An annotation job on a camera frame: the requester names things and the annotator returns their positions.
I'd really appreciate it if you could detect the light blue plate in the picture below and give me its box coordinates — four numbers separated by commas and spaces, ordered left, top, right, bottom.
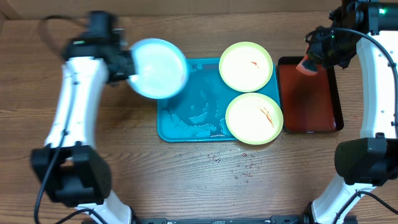
127, 38, 189, 100

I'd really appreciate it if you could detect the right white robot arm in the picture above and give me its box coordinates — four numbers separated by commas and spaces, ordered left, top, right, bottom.
297, 0, 397, 224

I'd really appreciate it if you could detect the yellow-green plate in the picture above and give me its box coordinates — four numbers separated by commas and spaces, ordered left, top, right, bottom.
225, 93, 284, 145
219, 42, 274, 93

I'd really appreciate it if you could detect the teal plastic tray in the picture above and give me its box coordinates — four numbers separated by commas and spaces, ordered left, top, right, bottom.
157, 58, 282, 143

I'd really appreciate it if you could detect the orange black sponge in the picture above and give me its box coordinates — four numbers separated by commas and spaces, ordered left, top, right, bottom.
296, 55, 318, 75

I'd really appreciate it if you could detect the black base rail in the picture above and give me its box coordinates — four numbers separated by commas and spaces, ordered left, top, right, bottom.
141, 215, 301, 224

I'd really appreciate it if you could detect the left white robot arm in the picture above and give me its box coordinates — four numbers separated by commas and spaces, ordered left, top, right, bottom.
30, 11, 139, 223

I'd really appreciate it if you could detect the black red lacquer tray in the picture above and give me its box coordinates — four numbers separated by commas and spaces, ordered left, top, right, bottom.
277, 57, 344, 133

